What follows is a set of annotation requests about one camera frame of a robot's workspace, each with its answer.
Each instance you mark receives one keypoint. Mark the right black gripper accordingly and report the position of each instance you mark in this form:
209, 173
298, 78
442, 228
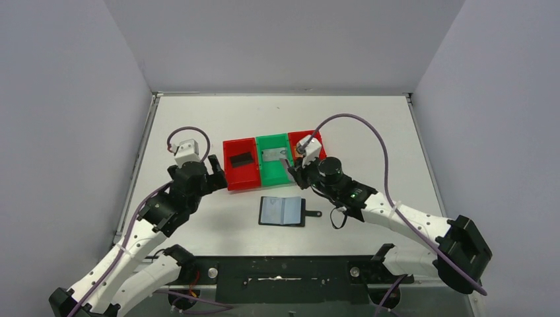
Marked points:
300, 173

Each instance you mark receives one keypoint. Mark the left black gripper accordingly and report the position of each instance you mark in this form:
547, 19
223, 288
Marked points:
208, 177

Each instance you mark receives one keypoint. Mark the black leather card holder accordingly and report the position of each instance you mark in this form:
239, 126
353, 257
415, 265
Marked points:
284, 211

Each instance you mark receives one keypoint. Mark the white card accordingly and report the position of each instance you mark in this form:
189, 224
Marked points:
280, 211

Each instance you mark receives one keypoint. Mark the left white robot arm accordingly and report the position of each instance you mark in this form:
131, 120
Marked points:
113, 287

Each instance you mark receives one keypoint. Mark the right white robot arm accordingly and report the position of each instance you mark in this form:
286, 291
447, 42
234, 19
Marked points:
455, 250

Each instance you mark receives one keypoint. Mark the black card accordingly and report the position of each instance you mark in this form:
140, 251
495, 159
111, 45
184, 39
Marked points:
241, 159

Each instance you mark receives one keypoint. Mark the silver card with magnetic stripe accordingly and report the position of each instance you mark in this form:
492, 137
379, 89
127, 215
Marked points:
275, 154

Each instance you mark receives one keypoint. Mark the right red plastic bin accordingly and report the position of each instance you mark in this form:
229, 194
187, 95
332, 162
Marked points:
294, 138

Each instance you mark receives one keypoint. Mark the red plastic bin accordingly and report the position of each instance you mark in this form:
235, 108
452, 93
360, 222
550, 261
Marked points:
245, 177
294, 138

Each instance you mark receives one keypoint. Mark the green plastic bin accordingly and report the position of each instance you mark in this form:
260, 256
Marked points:
273, 173

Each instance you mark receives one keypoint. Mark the left red plastic bin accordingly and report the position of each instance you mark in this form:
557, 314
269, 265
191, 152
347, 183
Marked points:
245, 177

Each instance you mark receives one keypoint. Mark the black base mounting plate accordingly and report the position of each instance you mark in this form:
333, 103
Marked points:
288, 279

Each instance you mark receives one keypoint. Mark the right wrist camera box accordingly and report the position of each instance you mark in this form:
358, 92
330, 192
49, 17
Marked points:
309, 149

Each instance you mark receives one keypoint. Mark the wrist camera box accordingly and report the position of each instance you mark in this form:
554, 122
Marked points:
187, 151
309, 149

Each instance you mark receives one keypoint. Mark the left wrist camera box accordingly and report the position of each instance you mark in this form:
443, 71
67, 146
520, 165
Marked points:
187, 151

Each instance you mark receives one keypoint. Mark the aluminium table edge rail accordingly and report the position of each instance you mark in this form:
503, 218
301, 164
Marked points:
120, 229

